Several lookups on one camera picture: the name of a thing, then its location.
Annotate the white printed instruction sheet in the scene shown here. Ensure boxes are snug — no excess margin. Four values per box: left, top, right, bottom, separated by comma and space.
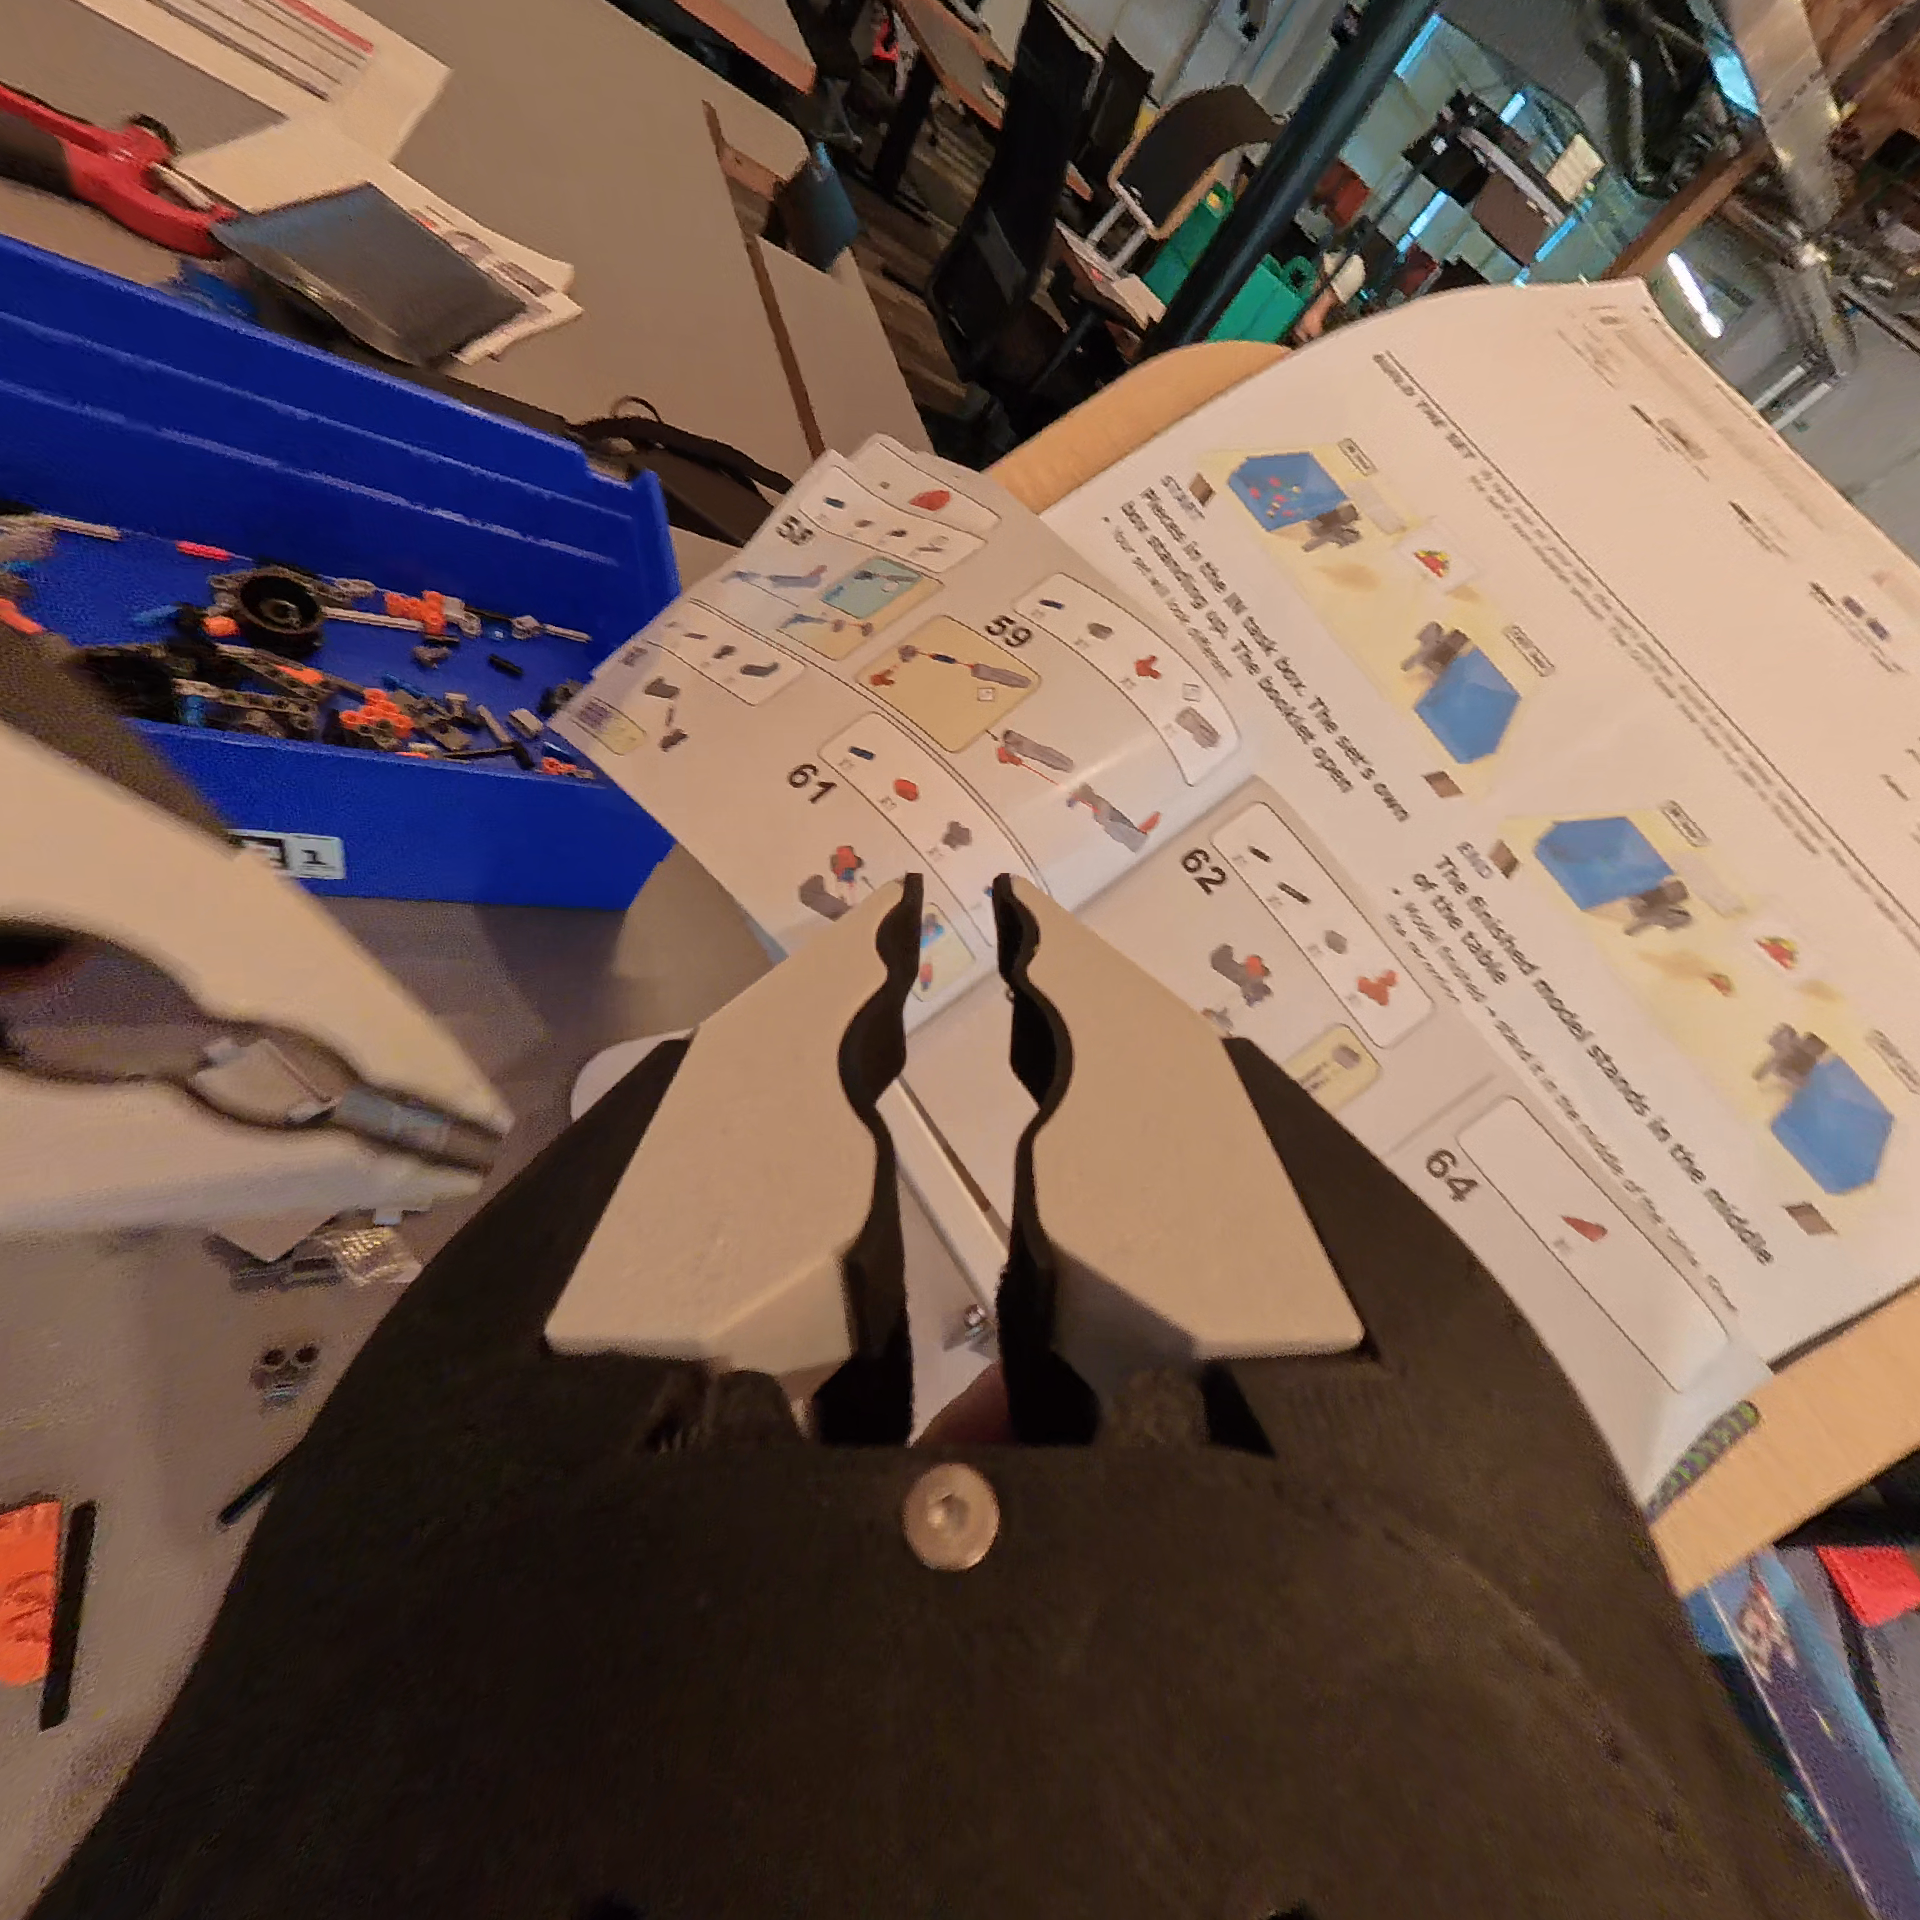
1037, 278, 1920, 1365

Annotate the pile of small building parts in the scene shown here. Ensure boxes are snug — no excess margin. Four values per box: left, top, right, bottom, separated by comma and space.
0, 507, 604, 783

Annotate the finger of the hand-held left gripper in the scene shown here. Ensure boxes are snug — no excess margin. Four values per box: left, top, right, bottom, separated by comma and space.
0, 725, 512, 1139
0, 1000, 484, 1263

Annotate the dark grey flat pad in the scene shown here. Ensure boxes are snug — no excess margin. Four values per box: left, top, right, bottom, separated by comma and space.
214, 185, 532, 369

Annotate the red hand tool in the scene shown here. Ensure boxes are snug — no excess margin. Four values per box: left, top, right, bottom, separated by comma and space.
0, 80, 235, 259

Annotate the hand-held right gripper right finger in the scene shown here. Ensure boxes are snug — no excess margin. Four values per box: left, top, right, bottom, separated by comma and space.
994, 875, 1366, 1447

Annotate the small clear plastic bag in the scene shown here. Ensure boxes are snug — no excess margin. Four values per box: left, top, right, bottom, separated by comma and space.
226, 1219, 422, 1295

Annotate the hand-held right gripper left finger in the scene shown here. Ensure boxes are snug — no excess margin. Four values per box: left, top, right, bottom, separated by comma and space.
545, 875, 926, 1447

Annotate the black office chair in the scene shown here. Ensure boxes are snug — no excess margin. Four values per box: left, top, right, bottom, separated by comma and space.
931, 0, 1156, 438

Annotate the black strap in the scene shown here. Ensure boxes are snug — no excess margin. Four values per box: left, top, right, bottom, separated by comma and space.
559, 398, 796, 553

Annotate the robot kit instruction booklet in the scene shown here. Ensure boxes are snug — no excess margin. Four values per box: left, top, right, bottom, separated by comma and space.
545, 434, 1778, 1478

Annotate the white printed paper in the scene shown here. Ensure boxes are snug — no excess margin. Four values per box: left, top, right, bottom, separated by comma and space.
81, 0, 454, 213
368, 159, 582, 369

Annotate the large orange wedge panel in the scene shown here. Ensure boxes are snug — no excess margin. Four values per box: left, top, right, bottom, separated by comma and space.
0, 1496, 69, 1691

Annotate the black metal pole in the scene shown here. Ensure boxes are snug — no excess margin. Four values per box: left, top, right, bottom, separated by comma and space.
1151, 0, 1439, 353

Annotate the green storage crate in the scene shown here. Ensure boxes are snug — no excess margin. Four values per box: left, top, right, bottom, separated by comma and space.
1149, 179, 1362, 348

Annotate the blue tagged plastic bin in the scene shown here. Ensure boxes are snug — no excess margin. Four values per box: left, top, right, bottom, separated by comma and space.
0, 229, 678, 913

